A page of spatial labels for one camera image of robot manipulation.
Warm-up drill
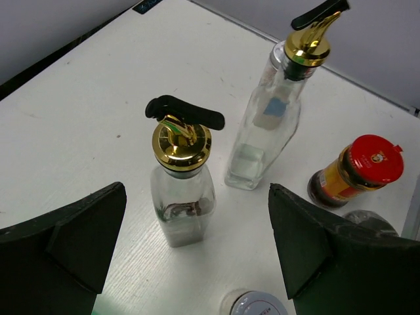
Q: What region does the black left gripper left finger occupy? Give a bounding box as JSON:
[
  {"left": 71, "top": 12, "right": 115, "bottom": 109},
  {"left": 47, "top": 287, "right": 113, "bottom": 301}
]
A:
[{"left": 1, "top": 182, "right": 127, "bottom": 314}]

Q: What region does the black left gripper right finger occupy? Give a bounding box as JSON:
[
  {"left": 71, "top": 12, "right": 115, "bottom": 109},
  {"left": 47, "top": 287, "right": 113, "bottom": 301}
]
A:
[{"left": 268, "top": 184, "right": 419, "bottom": 314}]

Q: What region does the glass bottle with dark residue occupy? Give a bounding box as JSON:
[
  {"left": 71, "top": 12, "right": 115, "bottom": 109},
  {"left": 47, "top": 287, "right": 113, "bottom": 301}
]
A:
[{"left": 145, "top": 95, "right": 225, "bottom": 247}]

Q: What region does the clear glass oil bottle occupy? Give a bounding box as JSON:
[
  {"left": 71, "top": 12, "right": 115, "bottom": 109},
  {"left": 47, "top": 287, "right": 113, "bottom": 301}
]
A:
[{"left": 224, "top": 0, "right": 350, "bottom": 190}]

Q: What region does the white powder jar silver lid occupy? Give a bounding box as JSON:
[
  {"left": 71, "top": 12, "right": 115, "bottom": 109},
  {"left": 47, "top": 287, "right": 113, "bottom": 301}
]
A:
[{"left": 343, "top": 209, "right": 399, "bottom": 237}]

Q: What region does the small dark spice jar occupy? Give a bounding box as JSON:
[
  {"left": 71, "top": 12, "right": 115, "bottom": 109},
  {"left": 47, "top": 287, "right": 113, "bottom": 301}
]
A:
[{"left": 219, "top": 289, "right": 288, "bottom": 315}]

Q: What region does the red lid sauce jar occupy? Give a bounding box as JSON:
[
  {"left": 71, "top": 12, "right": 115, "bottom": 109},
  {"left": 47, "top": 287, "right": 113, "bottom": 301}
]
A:
[{"left": 307, "top": 135, "right": 404, "bottom": 209}]

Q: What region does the left table logo sticker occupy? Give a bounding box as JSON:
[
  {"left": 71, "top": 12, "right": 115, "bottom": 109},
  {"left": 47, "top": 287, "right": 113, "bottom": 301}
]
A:
[{"left": 132, "top": 0, "right": 161, "bottom": 14}]

